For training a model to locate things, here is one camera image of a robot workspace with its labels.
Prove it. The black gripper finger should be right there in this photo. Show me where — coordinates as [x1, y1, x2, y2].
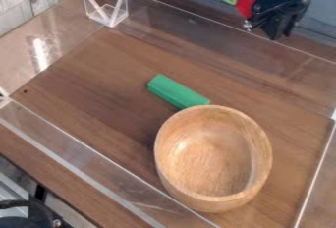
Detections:
[261, 5, 303, 40]

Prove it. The green rectangular block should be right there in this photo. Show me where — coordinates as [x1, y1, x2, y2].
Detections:
[146, 74, 210, 109]

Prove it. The wooden bowl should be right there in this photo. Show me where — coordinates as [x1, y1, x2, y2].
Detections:
[153, 105, 273, 213]

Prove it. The clear acrylic back wall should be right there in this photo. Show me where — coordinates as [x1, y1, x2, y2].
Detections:
[115, 0, 336, 118]

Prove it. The clear acrylic wall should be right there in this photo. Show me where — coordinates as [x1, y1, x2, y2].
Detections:
[293, 108, 336, 228]
[115, 0, 336, 118]
[0, 98, 218, 228]

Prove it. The clear acrylic right wall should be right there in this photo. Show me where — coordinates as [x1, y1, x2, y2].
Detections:
[293, 108, 336, 228]

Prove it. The clear acrylic front wall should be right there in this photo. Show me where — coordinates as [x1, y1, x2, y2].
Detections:
[0, 98, 218, 228]

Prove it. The black clamp with cable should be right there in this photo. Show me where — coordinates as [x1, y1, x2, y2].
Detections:
[0, 197, 74, 228]

